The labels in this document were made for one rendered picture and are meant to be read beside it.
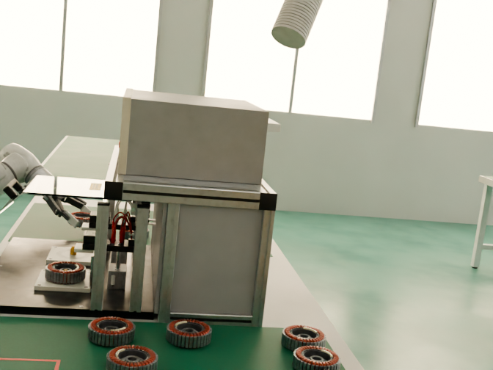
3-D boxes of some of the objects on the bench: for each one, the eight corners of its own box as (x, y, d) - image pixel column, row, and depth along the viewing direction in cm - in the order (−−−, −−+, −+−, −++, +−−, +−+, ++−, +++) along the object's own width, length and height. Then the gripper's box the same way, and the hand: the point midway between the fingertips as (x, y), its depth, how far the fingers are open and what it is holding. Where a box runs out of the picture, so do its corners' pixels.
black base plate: (-34, 312, 173) (-34, 303, 173) (12, 243, 235) (12, 236, 235) (153, 320, 181) (154, 312, 180) (150, 251, 243) (150, 244, 243)
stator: (219, 342, 171) (221, 328, 170) (188, 354, 162) (189, 339, 161) (188, 327, 178) (188, 314, 177) (155, 338, 169) (157, 324, 168)
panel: (153, 313, 179) (163, 202, 174) (150, 244, 243) (157, 161, 238) (158, 313, 180) (167, 202, 174) (153, 244, 244) (160, 161, 238)
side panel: (158, 323, 179) (168, 203, 173) (157, 318, 182) (167, 200, 176) (262, 327, 184) (275, 211, 178) (260, 323, 187) (273, 208, 181)
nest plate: (34, 290, 187) (34, 285, 187) (41, 272, 202) (42, 269, 201) (89, 293, 190) (89, 288, 189) (93, 275, 204) (93, 271, 204)
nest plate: (45, 263, 211) (45, 259, 210) (51, 249, 225) (52, 246, 225) (95, 266, 213) (95, 262, 213) (98, 252, 228) (98, 248, 227)
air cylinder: (106, 288, 194) (108, 270, 193) (108, 280, 201) (108, 262, 200) (125, 290, 195) (126, 271, 194) (125, 281, 202) (126, 263, 201)
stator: (78, 334, 167) (80, 319, 166) (119, 326, 174) (120, 312, 173) (101, 352, 158) (103, 336, 158) (143, 342, 166) (144, 327, 165)
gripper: (59, 188, 270) (98, 224, 266) (20, 196, 248) (62, 236, 244) (67, 173, 268) (108, 209, 264) (29, 180, 246) (72, 219, 242)
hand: (83, 219), depth 254 cm, fingers closed on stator, 11 cm apart
